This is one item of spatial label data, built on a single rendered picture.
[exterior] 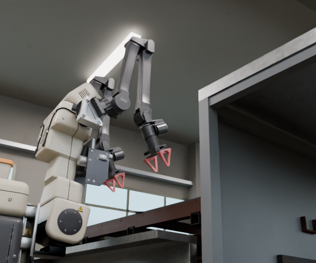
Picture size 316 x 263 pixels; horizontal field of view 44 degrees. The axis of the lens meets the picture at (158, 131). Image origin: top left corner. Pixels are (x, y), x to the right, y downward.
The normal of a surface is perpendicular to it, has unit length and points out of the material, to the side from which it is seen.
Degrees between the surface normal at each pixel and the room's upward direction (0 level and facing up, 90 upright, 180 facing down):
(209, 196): 90
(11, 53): 180
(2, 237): 90
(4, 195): 90
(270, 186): 90
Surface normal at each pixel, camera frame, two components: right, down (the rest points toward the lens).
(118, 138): 0.54, -0.33
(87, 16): -0.03, 0.91
